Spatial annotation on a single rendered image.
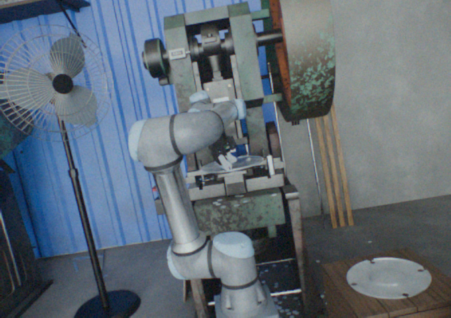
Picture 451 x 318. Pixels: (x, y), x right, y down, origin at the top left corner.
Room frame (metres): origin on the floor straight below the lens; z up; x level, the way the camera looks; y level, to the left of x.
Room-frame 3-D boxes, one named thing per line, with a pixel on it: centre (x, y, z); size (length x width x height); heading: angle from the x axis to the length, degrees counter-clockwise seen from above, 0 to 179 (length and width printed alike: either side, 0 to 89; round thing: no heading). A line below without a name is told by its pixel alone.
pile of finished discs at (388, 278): (1.32, -0.51, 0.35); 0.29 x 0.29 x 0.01
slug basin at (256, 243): (1.90, -0.03, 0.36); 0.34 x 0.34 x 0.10
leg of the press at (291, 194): (2.03, -0.30, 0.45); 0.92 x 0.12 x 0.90; 177
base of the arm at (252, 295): (1.14, 0.03, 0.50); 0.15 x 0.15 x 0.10
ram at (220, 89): (1.86, -0.03, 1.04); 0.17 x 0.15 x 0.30; 177
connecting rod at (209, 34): (1.90, -0.03, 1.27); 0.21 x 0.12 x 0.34; 177
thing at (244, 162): (1.78, -0.02, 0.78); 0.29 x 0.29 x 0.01
